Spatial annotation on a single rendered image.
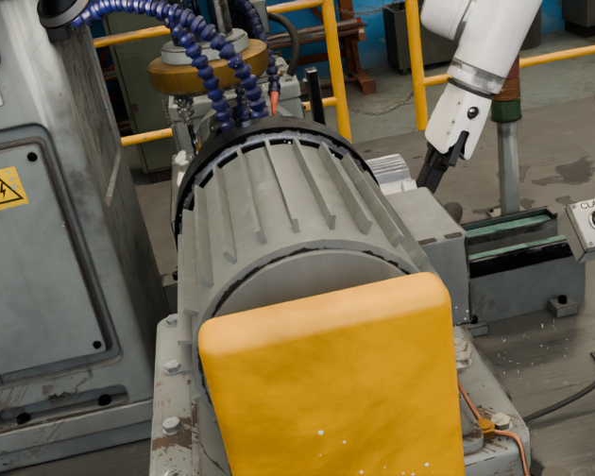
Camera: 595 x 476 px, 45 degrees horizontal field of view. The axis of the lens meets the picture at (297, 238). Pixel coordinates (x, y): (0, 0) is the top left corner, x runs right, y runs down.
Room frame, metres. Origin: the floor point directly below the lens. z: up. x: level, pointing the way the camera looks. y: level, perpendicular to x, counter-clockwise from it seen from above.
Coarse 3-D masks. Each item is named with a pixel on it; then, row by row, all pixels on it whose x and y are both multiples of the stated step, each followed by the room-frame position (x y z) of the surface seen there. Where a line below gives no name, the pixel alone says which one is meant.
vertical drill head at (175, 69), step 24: (168, 0) 1.06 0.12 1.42; (192, 0) 1.05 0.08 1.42; (216, 0) 1.06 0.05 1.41; (216, 24) 1.06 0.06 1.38; (168, 48) 1.06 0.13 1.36; (240, 48) 1.05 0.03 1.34; (264, 48) 1.07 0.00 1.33; (168, 72) 1.02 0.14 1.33; (192, 72) 1.01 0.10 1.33; (216, 72) 1.01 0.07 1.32; (192, 96) 1.13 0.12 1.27; (192, 120) 1.05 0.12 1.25; (192, 144) 1.05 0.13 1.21
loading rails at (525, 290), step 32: (480, 224) 1.18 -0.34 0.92; (512, 224) 1.17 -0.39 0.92; (544, 224) 1.16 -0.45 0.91; (480, 256) 1.08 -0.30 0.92; (512, 256) 1.05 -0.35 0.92; (544, 256) 1.06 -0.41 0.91; (480, 288) 1.05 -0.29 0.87; (512, 288) 1.05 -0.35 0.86; (544, 288) 1.06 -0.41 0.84; (576, 288) 1.06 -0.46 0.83; (480, 320) 1.03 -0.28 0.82
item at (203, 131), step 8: (232, 104) 1.43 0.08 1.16; (208, 112) 1.46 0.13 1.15; (232, 112) 1.37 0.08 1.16; (280, 112) 1.39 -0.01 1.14; (288, 112) 1.45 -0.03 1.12; (208, 120) 1.41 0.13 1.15; (216, 120) 1.37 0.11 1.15; (200, 128) 1.41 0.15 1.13; (208, 128) 1.36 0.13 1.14; (216, 128) 1.32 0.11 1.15; (200, 136) 1.37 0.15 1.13; (208, 136) 1.32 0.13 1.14; (200, 144) 1.32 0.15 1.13
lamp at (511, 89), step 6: (510, 78) 1.40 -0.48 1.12; (516, 78) 1.41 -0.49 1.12; (504, 84) 1.41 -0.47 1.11; (510, 84) 1.40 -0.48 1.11; (516, 84) 1.41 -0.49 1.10; (504, 90) 1.41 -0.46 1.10; (510, 90) 1.40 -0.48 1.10; (516, 90) 1.41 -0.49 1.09; (498, 96) 1.41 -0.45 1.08; (504, 96) 1.41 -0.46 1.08; (510, 96) 1.40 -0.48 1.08; (516, 96) 1.41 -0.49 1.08
